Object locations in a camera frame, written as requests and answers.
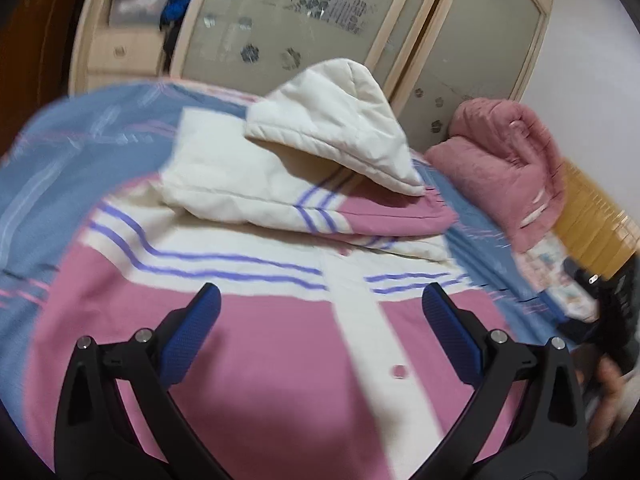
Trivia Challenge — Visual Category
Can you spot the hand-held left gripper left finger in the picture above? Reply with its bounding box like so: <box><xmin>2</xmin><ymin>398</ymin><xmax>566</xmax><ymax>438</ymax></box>
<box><xmin>52</xmin><ymin>282</ymin><xmax>236</xmax><ymax>480</ymax></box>

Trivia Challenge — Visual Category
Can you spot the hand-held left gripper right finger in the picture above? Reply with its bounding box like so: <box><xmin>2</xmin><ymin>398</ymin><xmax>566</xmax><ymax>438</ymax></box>
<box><xmin>421</xmin><ymin>282</ymin><xmax>592</xmax><ymax>480</ymax></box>

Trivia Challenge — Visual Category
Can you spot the pink and white hooded jacket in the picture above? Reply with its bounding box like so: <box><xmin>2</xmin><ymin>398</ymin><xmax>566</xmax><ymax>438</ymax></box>
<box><xmin>22</xmin><ymin>59</ymin><xmax>532</xmax><ymax>480</ymax></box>

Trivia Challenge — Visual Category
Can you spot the person's right hand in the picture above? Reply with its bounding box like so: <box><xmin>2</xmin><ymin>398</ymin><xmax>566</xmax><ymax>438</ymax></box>
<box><xmin>574</xmin><ymin>355</ymin><xmax>627</xmax><ymax>452</ymax></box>

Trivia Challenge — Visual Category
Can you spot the floral bed sheet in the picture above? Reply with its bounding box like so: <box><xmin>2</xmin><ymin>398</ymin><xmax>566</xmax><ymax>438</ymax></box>
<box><xmin>515</xmin><ymin>236</ymin><xmax>602</xmax><ymax>324</ymax></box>

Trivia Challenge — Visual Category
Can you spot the wooden bed headboard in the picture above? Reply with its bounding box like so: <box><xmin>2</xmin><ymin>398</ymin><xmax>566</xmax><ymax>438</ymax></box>
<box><xmin>551</xmin><ymin>156</ymin><xmax>640</xmax><ymax>282</ymax></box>

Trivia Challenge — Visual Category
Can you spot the pink quilt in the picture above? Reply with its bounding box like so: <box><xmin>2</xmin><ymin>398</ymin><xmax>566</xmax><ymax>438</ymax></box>
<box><xmin>425</xmin><ymin>98</ymin><xmax>569</xmax><ymax>254</ymax></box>

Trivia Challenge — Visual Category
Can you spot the blue striped blanket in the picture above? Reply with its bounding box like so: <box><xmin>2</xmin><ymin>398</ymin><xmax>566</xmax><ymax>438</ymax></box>
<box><xmin>0</xmin><ymin>79</ymin><xmax>571</xmax><ymax>413</ymax></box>

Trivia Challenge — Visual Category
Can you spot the beige wardrobe with glass doors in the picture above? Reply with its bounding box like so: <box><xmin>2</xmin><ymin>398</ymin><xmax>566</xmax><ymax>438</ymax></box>
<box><xmin>67</xmin><ymin>0</ymin><xmax>559</xmax><ymax>133</ymax></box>

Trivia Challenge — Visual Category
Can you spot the clear plastic storage box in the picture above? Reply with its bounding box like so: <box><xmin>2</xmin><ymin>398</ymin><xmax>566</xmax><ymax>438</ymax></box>
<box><xmin>107</xmin><ymin>0</ymin><xmax>172</xmax><ymax>29</ymax></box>

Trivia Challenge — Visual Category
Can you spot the blue cloth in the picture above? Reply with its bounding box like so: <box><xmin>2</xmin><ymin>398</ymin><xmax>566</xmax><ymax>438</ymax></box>
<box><xmin>159</xmin><ymin>0</ymin><xmax>197</xmax><ymax>27</ymax></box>

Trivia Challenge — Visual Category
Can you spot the brown wooden door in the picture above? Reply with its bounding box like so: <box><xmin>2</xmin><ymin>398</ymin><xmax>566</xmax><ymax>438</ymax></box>
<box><xmin>0</xmin><ymin>0</ymin><xmax>107</xmax><ymax>163</ymax></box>

